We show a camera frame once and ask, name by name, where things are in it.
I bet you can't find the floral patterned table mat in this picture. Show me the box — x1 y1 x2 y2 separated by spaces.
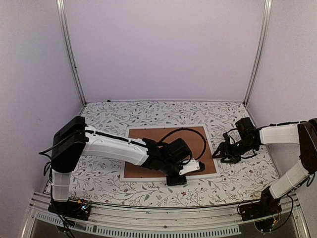
69 102 278 207

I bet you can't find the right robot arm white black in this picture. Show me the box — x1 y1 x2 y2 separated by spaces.
212 117 317 216

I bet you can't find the left aluminium corner post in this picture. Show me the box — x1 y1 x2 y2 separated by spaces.
56 0 87 106

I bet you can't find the right black cable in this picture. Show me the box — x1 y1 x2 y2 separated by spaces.
239 193 295 230

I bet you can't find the left black cable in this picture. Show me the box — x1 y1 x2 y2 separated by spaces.
51 195 79 238

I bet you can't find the aluminium corner post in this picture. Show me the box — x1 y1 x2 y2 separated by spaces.
56 0 87 106
243 0 272 107

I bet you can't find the white picture frame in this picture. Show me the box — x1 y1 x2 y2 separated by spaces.
119 125 221 183

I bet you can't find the brown frame backing board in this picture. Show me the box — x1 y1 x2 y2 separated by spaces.
123 126 216 179

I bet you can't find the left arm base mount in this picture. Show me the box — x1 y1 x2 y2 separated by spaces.
48 199 92 221

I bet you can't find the right aluminium corner post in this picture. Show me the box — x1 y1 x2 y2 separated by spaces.
243 0 272 107

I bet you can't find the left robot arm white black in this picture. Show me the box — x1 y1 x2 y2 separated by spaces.
43 116 200 215

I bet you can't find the front aluminium rail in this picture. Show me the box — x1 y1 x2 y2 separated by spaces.
21 192 311 238

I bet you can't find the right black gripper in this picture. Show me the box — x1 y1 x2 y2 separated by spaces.
212 138 257 164

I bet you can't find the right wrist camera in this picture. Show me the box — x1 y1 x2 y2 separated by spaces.
223 132 235 144

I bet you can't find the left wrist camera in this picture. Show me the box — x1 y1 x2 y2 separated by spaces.
179 160 205 175

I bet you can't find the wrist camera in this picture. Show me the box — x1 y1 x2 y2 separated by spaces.
179 160 205 175
223 132 235 144

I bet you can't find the black cable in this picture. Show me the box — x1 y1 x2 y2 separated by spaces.
51 195 79 238
239 193 295 230

